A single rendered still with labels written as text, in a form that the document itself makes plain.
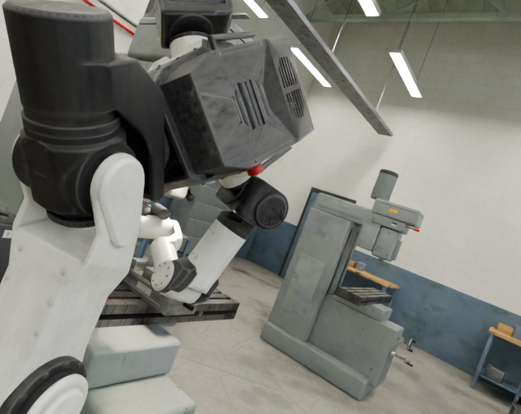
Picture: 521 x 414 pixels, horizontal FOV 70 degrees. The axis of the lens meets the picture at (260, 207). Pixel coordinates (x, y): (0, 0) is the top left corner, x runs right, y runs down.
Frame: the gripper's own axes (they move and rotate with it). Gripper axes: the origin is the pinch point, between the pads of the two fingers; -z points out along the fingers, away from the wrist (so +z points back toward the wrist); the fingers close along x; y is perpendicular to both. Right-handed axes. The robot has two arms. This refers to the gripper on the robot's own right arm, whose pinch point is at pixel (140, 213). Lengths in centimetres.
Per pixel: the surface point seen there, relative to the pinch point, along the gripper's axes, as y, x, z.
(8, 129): -10, 48, -60
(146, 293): 26.7, -10.7, 4.6
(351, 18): -423, -378, -467
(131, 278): 25.1, -6.6, -4.9
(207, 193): -4, -224, -467
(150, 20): -65, 18, -10
